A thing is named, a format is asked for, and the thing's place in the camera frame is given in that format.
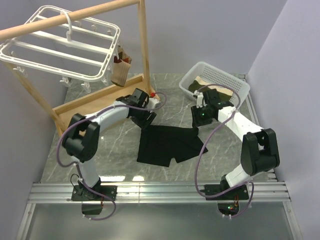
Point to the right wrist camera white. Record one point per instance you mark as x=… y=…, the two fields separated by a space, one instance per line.
x=200 y=101

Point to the white perforated plastic basket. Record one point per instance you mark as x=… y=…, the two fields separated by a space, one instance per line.
x=215 y=75

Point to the black underwear shorts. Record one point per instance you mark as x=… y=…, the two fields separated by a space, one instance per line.
x=159 y=144

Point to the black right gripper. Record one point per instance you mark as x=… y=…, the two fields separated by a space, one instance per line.
x=196 y=120

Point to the wooden clothes rack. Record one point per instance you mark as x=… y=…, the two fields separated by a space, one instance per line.
x=100 y=95

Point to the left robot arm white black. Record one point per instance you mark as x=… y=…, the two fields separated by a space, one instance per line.
x=81 y=140

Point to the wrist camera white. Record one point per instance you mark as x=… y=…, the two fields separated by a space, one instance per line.
x=200 y=101
x=153 y=102

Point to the aluminium rail frame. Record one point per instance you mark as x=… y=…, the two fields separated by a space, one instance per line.
x=158 y=204

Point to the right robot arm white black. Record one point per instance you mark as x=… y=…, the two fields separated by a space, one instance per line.
x=259 y=150

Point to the brown patterned sock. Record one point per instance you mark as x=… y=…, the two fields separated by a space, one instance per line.
x=121 y=67

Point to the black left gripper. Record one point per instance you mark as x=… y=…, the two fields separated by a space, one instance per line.
x=145 y=123

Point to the white plastic clip hanger frame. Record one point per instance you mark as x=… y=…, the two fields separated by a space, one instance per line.
x=81 y=50

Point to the beige garment in basket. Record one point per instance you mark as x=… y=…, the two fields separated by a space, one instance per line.
x=205 y=86

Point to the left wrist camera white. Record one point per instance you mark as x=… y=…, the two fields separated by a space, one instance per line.
x=153 y=102

